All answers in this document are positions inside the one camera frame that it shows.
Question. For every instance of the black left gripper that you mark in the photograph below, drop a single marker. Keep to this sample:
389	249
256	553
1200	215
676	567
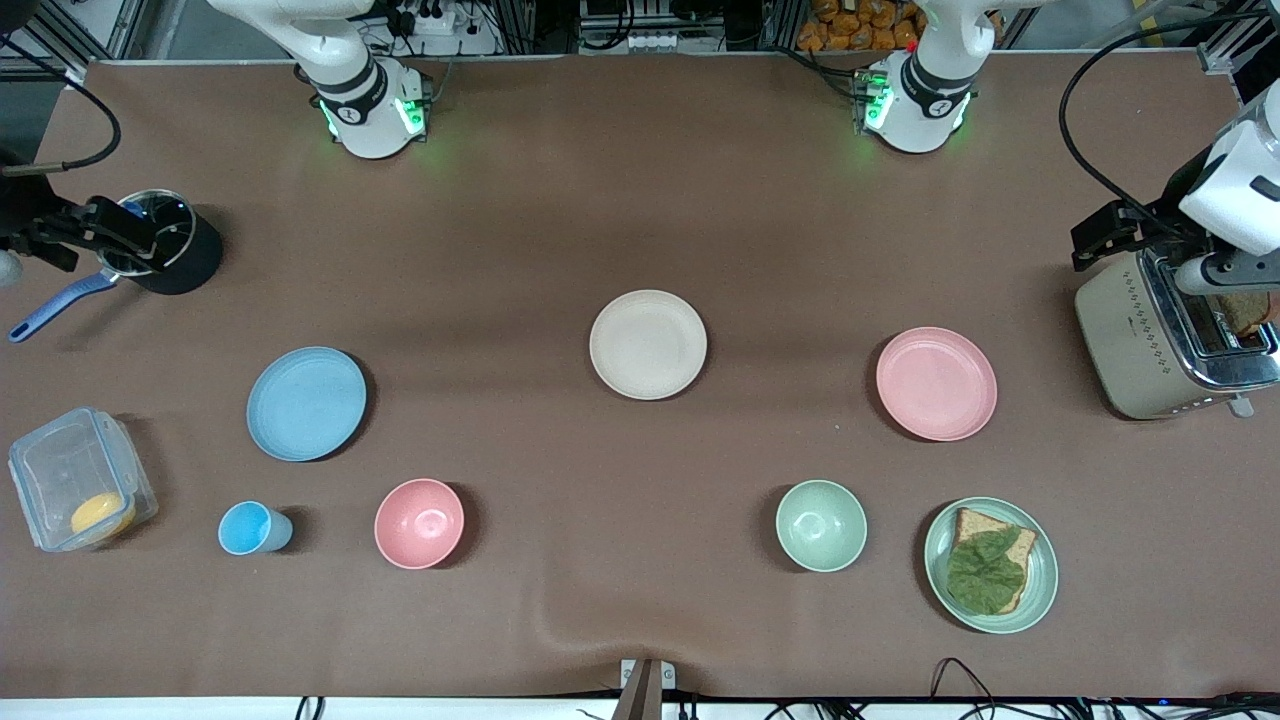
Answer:
1172	208

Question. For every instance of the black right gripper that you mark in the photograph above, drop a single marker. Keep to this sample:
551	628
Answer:
22	214

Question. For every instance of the pink plate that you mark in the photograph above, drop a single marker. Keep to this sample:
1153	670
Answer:
936	384

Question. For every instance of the blue plate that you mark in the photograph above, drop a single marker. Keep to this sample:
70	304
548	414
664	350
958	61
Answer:
306	404

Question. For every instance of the glass pot lid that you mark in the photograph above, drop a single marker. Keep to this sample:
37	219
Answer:
170	225

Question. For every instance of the beige chrome toaster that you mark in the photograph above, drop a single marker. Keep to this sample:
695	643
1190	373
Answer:
1130	340

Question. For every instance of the brown toast slice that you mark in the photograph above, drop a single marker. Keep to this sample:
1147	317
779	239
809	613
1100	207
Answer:
1245	312

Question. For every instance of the clear plastic container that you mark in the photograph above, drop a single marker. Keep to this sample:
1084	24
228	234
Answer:
60	465

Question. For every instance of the orange round food piece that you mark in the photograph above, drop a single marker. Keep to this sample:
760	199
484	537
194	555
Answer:
102	515

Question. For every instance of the brown bread slice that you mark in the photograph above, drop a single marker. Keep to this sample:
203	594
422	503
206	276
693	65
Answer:
975	522

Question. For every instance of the blue cup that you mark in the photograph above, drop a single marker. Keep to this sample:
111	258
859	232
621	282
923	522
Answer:
250	528

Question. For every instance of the orange snack pile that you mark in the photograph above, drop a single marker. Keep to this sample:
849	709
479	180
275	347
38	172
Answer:
860	25

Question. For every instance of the green plate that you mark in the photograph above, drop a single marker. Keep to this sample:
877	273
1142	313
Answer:
1042	580

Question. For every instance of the green lettuce leaf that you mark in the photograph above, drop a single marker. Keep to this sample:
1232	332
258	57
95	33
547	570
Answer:
985	572

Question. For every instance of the white power strip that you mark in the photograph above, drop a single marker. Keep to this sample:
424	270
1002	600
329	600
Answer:
660	42
425	18

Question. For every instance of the green bowl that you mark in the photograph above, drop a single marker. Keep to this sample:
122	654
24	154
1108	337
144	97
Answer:
821	526

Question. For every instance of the pink bowl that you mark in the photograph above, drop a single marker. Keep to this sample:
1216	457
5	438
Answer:
419	524

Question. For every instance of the beige plate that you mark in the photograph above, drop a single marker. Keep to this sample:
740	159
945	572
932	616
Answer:
648	344

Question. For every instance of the brown table mat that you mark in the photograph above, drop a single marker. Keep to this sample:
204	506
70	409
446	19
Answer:
600	200

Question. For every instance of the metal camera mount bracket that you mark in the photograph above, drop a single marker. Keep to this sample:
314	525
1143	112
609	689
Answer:
645	685

